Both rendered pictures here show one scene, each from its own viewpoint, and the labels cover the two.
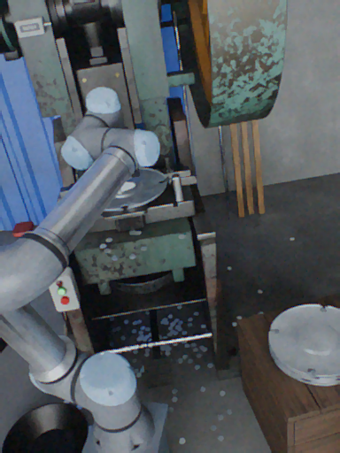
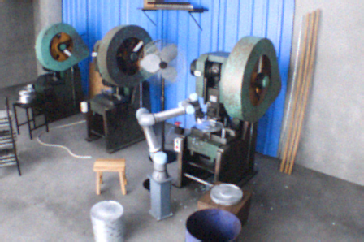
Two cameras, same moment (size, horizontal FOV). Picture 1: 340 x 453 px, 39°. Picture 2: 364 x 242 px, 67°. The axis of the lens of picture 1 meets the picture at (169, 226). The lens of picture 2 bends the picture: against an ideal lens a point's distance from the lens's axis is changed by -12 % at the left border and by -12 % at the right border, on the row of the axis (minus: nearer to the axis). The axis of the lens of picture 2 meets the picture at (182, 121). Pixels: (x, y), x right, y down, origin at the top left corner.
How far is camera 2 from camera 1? 1.94 m
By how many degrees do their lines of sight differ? 36
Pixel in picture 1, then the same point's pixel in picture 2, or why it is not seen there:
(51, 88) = (199, 89)
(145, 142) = (189, 108)
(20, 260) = (148, 116)
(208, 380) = not seen: hidden behind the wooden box
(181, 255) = (214, 153)
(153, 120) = not seen: hidden behind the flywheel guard
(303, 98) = (329, 136)
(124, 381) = (161, 158)
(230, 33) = (227, 92)
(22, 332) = (148, 135)
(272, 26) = (236, 95)
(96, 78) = (212, 91)
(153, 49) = not seen: hidden behind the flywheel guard
